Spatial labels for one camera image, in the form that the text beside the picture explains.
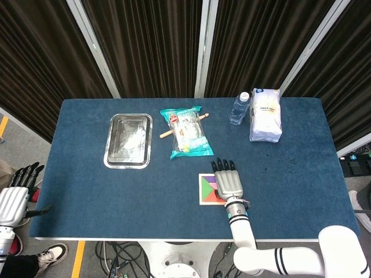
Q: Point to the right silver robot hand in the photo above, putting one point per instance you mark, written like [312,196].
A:
[229,184]

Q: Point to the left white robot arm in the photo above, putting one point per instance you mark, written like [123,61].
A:
[5,240]

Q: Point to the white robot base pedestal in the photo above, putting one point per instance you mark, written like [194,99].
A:
[179,260]

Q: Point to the white paper bag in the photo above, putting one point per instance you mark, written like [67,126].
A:
[265,121]

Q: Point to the teal snack bag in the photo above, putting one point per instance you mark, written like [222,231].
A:
[188,139]

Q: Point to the dark brown curtain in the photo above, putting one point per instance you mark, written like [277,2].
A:
[150,43]
[347,72]
[43,58]
[255,43]

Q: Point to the purple parallelogram tangram piece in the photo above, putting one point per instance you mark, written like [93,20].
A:
[210,179]

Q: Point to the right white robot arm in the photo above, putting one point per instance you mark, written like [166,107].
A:
[240,228]

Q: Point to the blue table cloth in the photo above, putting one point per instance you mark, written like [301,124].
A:
[145,202]

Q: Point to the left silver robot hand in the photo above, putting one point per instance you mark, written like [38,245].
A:
[13,202]

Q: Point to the wooden tangram frame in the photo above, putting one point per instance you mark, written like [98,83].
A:
[200,199]

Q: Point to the black equipment box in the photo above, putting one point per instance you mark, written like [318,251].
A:
[355,166]

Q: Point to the pink triangle puzzle piece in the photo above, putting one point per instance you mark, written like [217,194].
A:
[213,185]

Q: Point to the green triangle tangram piece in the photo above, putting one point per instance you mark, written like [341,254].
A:
[207,188]

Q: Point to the black trouser leg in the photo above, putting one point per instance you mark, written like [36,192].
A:
[17,266]

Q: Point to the clear water bottle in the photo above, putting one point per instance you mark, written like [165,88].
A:
[239,110]

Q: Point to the white and black sneaker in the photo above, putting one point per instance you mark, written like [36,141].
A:
[53,255]

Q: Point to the stainless steel tray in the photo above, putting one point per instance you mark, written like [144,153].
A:
[127,142]

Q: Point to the white partition post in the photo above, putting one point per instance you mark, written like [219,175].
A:
[314,43]
[206,43]
[92,46]

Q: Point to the wooden rolling pin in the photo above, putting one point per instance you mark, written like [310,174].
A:
[165,134]

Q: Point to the grey shoe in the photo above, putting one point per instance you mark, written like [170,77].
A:
[358,205]

